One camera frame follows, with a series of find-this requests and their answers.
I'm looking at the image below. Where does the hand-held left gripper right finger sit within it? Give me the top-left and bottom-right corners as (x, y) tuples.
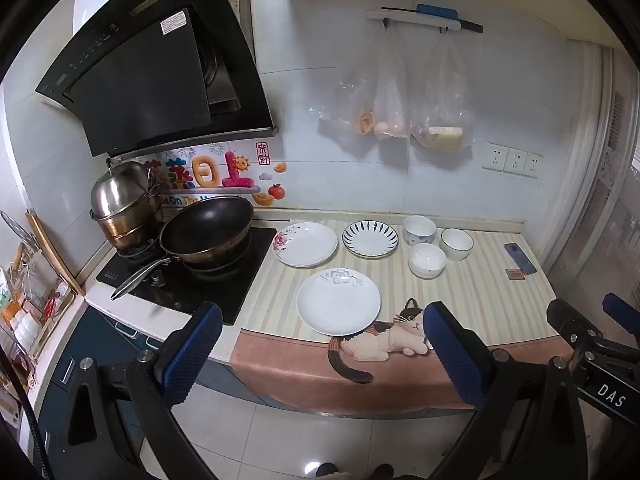
(422, 301), (588, 480)

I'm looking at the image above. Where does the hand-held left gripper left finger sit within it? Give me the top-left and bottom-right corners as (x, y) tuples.
(47, 301), (224, 480)

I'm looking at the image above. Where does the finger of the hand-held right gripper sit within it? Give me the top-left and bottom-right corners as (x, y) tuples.
(546, 299), (603, 356)
(602, 292), (640, 348)

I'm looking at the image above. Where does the plain white bowl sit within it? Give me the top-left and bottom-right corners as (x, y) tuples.
(408, 243), (447, 279)

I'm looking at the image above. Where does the white bowl with black rim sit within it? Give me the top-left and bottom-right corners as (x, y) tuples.
(440, 228), (474, 261)

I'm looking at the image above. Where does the white plate with grey flower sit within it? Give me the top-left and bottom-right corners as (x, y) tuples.
(295, 268), (382, 337)

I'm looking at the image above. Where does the white bowl with coloured dots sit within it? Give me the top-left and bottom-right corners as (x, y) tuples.
(402, 215), (438, 246)

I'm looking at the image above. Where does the white plate with blue stripes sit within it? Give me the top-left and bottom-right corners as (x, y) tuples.
(342, 220), (400, 259)

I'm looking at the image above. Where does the white plate with pink flowers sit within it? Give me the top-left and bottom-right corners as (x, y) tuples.
(272, 222), (339, 268)

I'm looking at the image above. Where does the black glass cooktop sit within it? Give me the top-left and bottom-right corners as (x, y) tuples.
(95, 227), (278, 326)

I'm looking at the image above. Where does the striped cat print mat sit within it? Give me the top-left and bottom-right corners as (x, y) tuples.
(230, 217), (574, 417)

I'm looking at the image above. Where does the blue smartphone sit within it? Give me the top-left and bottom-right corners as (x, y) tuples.
(503, 242), (538, 276)

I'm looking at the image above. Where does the blue base cabinet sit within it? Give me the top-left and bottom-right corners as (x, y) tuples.
(37, 305), (241, 461)

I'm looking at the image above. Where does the stainless steel steamer pot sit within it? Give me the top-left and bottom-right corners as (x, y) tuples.
(90, 185), (167, 257)

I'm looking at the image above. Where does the wooden cutting board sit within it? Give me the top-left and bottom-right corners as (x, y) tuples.
(26, 212), (86, 297)

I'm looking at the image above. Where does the stainless steel pot lid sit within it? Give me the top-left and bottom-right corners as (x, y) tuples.
(90, 161), (153, 219)

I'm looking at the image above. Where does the glass pot lid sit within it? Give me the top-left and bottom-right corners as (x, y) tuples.
(0, 210), (42, 252)

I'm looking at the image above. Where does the clear plastic bag with yellow block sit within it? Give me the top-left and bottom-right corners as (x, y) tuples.
(410, 32), (476, 152)

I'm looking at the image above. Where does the clear plastic bag with orange food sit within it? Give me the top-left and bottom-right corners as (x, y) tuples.
(309, 30), (382, 137)

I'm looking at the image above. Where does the black range hood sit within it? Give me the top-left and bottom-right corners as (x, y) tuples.
(35, 0), (279, 158)

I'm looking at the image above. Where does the black wok with metal handle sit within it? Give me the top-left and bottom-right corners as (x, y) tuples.
(110, 196), (255, 302)

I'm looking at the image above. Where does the window with white frame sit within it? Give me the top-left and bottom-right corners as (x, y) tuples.
(545, 45), (640, 311)

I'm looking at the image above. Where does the white wall socket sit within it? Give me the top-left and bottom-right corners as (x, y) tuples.
(482, 142), (510, 172)
(521, 151), (545, 180)
(503, 147), (527, 176)

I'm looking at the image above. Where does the wire kitchen rack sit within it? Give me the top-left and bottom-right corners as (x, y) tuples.
(0, 240), (77, 378)

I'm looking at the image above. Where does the black cable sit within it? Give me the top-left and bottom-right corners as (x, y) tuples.
(0, 345), (51, 480)

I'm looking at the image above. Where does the colourful wall sticker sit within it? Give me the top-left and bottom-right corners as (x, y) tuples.
(144, 142), (289, 209)

